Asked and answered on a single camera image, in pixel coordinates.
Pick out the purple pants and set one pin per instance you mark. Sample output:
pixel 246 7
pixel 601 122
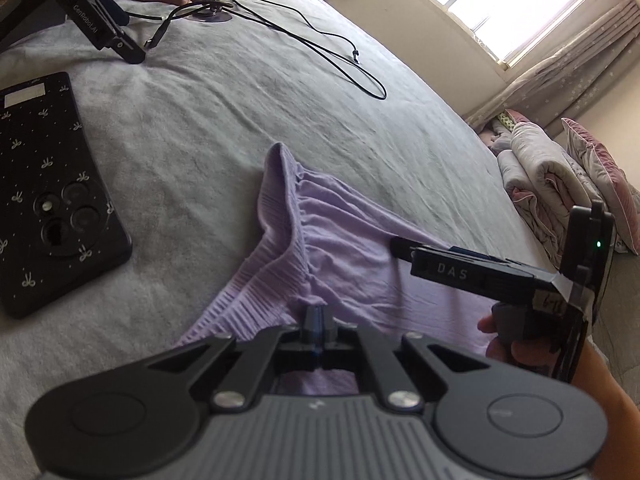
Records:
pixel 340 240

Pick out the pink grey pillow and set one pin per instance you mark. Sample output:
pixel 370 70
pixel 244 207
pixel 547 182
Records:
pixel 600 175

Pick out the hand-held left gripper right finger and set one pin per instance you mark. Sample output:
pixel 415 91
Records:
pixel 326 332

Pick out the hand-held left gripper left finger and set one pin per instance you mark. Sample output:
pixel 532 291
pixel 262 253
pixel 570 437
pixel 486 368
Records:
pixel 311 330

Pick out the window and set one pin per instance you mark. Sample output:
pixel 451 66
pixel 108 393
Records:
pixel 490 0

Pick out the small patterned pillow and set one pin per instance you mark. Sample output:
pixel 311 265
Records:
pixel 497 132

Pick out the grey patterned curtain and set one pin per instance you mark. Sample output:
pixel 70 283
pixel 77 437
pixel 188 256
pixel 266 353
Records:
pixel 565 70

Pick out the black patterned phone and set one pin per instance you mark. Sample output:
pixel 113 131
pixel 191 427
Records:
pixel 50 195

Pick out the bed with grey sheet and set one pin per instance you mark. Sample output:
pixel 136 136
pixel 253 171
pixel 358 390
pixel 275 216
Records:
pixel 225 110

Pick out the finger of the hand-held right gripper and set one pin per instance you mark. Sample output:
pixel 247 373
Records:
pixel 480 255
pixel 405 249

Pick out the person's right hand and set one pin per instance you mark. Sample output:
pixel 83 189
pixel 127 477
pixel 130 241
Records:
pixel 520 357

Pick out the person's right forearm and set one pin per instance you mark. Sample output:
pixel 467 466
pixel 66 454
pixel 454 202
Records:
pixel 620 420

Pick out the folded grey pink duvet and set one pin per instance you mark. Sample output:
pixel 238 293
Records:
pixel 540 185

